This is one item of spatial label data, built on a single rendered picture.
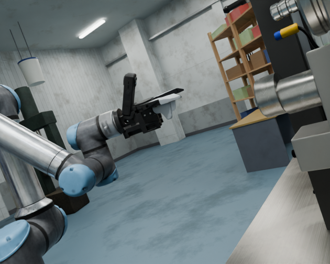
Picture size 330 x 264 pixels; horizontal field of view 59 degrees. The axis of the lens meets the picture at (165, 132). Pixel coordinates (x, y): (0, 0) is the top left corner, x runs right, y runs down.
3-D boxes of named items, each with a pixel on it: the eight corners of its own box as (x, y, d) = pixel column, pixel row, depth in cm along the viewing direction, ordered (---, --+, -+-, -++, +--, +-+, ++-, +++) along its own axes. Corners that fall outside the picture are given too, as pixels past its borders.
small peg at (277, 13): (272, 20, 25) (277, 23, 26) (307, 3, 23) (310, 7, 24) (267, 4, 25) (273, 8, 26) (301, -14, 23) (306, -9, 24)
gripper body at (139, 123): (165, 120, 85) (128, 134, 88) (155, 93, 84) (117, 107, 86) (163, 127, 78) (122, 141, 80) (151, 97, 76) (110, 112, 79)
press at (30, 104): (71, 204, 627) (26, 92, 609) (95, 201, 573) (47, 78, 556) (44, 220, 575) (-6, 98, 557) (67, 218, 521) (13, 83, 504)
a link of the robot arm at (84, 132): (83, 151, 90) (73, 124, 89) (115, 139, 88) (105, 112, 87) (71, 156, 82) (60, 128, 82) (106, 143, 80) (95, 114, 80)
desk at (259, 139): (308, 138, 465) (295, 98, 461) (292, 165, 365) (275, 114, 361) (268, 146, 505) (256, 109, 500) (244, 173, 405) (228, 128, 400)
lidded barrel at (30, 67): (40, 86, 791) (31, 64, 787) (51, 79, 761) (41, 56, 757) (22, 88, 750) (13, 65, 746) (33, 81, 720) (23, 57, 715)
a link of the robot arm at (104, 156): (86, 194, 79) (70, 156, 79) (101, 182, 90) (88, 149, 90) (111, 186, 78) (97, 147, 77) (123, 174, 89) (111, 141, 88)
